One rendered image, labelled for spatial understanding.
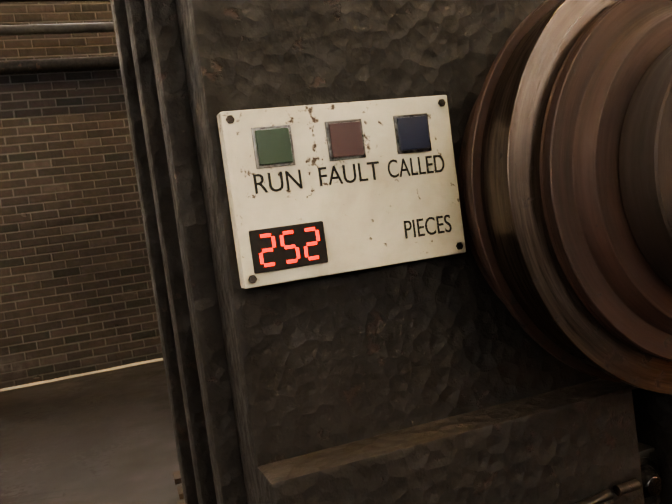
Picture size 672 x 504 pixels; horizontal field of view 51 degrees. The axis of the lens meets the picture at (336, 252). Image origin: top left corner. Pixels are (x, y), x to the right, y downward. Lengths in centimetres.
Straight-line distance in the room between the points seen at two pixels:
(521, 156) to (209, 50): 33
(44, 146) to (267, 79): 601
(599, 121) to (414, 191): 21
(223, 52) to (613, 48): 39
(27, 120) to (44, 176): 50
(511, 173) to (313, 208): 20
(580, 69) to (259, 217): 34
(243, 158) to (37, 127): 607
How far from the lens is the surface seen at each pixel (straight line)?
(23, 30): 644
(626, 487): 93
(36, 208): 668
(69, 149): 672
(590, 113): 71
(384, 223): 76
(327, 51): 79
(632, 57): 74
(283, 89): 76
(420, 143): 78
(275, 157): 72
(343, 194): 75
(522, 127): 70
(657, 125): 69
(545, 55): 73
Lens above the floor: 112
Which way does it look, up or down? 3 degrees down
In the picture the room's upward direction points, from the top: 8 degrees counter-clockwise
